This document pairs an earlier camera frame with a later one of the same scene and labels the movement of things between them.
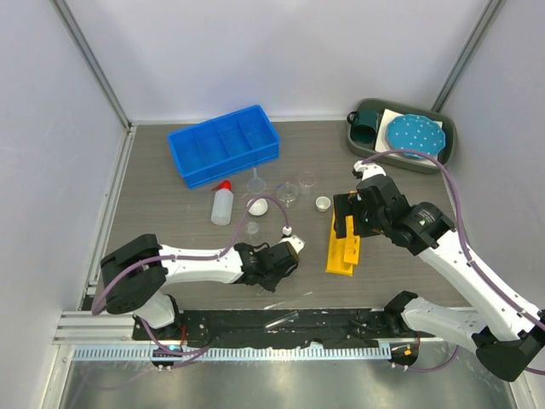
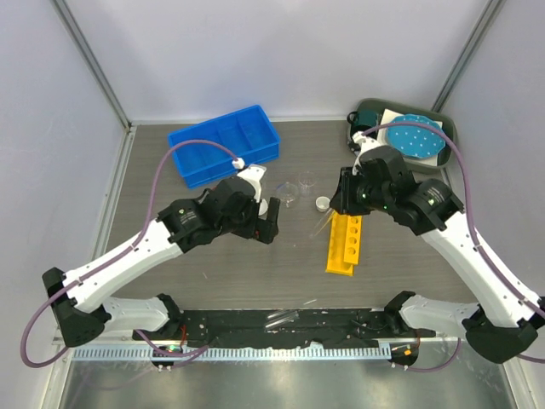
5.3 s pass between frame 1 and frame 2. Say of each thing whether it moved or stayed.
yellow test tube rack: stayed
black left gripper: moved
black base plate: stayed
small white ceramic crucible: stayed
